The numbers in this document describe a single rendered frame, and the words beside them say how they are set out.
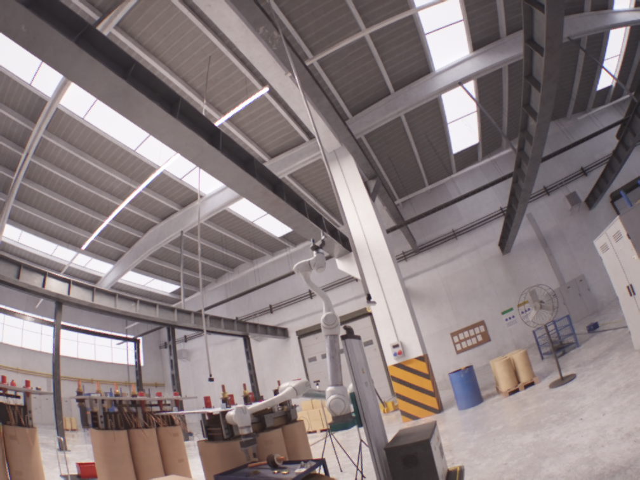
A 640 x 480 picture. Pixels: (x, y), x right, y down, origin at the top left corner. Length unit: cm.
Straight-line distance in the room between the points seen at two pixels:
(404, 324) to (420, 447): 540
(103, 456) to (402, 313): 660
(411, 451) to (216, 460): 153
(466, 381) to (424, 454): 462
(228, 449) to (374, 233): 673
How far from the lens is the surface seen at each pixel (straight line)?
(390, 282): 762
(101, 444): 387
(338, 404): 207
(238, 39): 745
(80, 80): 414
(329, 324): 212
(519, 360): 664
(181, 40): 939
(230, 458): 264
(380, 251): 791
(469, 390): 682
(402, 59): 1121
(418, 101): 1095
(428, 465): 231
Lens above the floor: 141
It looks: 28 degrees up
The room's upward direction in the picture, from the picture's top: 14 degrees counter-clockwise
